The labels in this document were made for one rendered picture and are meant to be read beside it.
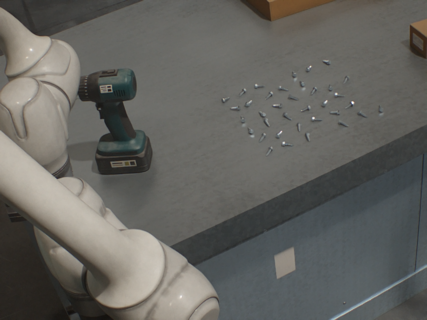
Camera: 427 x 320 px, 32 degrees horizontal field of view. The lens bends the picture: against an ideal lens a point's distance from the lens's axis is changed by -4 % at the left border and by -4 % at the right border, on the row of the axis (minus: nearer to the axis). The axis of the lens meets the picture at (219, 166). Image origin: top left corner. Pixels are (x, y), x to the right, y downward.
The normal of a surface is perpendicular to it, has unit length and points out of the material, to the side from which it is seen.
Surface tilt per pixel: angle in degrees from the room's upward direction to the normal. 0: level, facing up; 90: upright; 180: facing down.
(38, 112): 75
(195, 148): 0
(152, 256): 36
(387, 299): 90
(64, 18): 0
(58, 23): 0
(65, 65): 60
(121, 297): 64
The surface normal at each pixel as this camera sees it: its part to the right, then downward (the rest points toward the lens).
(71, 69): 0.85, -0.39
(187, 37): -0.13, -0.76
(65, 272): -0.61, 0.51
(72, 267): -0.53, 0.26
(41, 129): 0.59, 0.34
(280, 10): 0.42, 0.55
